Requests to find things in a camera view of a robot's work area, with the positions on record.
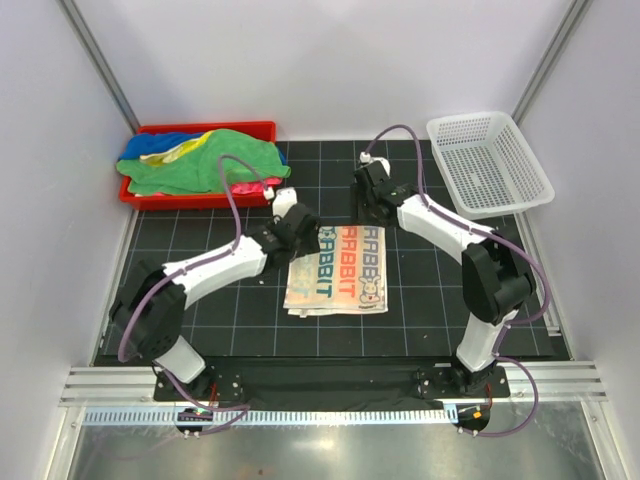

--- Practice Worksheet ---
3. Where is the aluminium frame rail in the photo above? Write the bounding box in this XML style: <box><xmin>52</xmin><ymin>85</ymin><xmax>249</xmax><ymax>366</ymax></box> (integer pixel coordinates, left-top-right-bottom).
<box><xmin>60</xmin><ymin>361</ymin><xmax>607</xmax><ymax>404</ymax></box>

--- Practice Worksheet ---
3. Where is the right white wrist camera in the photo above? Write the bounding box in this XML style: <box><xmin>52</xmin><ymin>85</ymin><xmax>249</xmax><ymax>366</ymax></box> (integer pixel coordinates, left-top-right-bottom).
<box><xmin>359</xmin><ymin>151</ymin><xmax>391</xmax><ymax>177</ymax></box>

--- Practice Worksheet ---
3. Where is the yellow white towel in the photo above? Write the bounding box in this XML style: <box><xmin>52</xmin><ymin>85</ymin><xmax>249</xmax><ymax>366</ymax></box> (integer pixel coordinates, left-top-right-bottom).
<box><xmin>139</xmin><ymin>134</ymin><xmax>209</xmax><ymax>167</ymax></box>

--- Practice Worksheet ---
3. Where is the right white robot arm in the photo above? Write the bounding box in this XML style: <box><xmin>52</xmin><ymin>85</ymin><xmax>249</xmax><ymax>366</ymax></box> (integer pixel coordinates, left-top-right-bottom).
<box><xmin>350</xmin><ymin>160</ymin><xmax>537</xmax><ymax>396</ymax></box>

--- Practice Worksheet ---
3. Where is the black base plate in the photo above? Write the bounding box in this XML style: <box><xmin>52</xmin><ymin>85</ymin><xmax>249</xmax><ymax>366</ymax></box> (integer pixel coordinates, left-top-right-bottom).
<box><xmin>154</xmin><ymin>357</ymin><xmax>511</xmax><ymax>412</ymax></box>

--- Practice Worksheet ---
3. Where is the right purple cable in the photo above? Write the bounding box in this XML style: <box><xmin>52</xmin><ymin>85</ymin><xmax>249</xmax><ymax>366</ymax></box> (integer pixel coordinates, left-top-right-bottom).
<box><xmin>363</xmin><ymin>124</ymin><xmax>554</xmax><ymax>439</ymax></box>

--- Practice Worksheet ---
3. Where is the red plastic bin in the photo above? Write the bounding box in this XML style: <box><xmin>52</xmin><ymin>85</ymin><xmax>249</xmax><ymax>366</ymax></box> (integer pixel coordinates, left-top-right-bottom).
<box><xmin>118</xmin><ymin>121</ymin><xmax>276</xmax><ymax>211</ymax></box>

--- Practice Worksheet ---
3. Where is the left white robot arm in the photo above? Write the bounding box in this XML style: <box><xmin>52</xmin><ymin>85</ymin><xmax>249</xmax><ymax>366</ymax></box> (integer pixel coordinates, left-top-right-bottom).
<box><xmin>109</xmin><ymin>203</ymin><xmax>320</xmax><ymax>400</ymax></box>

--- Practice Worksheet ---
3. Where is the black grid mat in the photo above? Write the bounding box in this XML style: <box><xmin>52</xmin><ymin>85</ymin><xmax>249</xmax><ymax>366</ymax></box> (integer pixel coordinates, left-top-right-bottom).
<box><xmin>116</xmin><ymin>140</ymin><xmax>570</xmax><ymax>360</ymax></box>

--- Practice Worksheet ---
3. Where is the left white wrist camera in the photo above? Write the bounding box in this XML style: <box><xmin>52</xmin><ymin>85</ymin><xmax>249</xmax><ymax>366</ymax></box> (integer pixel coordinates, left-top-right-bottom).
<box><xmin>263</xmin><ymin>186</ymin><xmax>298</xmax><ymax>217</ymax></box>

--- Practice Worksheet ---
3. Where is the white perforated basket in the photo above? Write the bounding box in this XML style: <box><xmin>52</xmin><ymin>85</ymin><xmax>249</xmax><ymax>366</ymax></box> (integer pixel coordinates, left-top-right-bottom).
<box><xmin>426</xmin><ymin>111</ymin><xmax>555</xmax><ymax>220</ymax></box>

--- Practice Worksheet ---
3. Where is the blue towel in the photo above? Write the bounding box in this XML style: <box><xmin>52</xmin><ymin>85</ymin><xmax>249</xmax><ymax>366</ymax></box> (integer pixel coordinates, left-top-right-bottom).
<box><xmin>118</xmin><ymin>132</ymin><xmax>202</xmax><ymax>160</ymax></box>

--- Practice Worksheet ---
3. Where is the green towel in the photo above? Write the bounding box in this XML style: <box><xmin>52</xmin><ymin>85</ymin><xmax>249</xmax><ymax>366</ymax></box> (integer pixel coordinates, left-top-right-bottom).
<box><xmin>116</xmin><ymin>129</ymin><xmax>291</xmax><ymax>196</ymax></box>

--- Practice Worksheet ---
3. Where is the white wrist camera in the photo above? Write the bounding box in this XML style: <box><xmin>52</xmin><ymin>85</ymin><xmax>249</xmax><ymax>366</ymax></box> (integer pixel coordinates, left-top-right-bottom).
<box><xmin>359</xmin><ymin>151</ymin><xmax>391</xmax><ymax>177</ymax></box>
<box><xmin>263</xmin><ymin>186</ymin><xmax>298</xmax><ymax>217</ymax></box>

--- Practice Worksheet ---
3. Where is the slotted cable duct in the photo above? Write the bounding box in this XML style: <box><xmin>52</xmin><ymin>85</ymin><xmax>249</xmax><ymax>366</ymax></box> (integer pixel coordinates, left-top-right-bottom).
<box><xmin>83</xmin><ymin>405</ymin><xmax>458</xmax><ymax>427</ymax></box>

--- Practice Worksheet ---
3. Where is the printed rabbit towel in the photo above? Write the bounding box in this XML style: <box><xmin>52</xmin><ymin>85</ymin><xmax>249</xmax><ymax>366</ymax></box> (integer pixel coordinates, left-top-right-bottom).
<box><xmin>284</xmin><ymin>226</ymin><xmax>388</xmax><ymax>318</ymax></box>

